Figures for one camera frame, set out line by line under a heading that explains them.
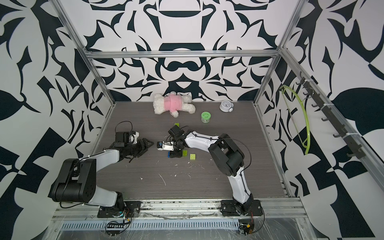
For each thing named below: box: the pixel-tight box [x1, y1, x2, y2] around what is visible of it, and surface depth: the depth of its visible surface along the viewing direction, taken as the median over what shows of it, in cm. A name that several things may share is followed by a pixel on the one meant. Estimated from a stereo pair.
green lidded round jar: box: [201, 111, 212, 124], surface depth 108 cm
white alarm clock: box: [219, 100, 234, 112], surface depth 117 cm
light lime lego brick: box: [189, 153, 196, 161], surface depth 93 cm
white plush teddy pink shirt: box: [153, 91, 196, 118], surface depth 110 cm
